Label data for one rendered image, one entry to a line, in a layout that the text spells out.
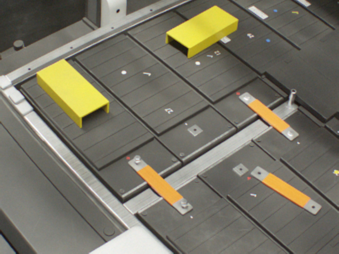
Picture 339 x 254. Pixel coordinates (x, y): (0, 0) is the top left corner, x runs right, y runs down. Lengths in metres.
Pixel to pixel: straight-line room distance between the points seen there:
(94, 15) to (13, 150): 0.66
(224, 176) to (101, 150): 0.23
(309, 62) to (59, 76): 0.55
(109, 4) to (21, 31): 0.68
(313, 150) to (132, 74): 0.41
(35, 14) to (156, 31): 0.80
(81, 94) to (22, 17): 0.94
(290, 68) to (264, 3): 0.25
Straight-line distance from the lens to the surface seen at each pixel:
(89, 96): 1.35
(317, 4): 1.74
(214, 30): 1.52
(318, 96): 1.45
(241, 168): 1.30
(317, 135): 1.38
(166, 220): 1.21
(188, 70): 1.46
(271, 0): 1.71
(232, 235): 1.19
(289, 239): 1.20
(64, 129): 1.33
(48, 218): 1.07
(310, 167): 1.32
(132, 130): 1.33
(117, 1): 1.69
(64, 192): 1.10
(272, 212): 1.23
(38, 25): 2.31
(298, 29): 1.63
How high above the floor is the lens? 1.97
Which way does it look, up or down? 45 degrees down
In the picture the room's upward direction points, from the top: 6 degrees clockwise
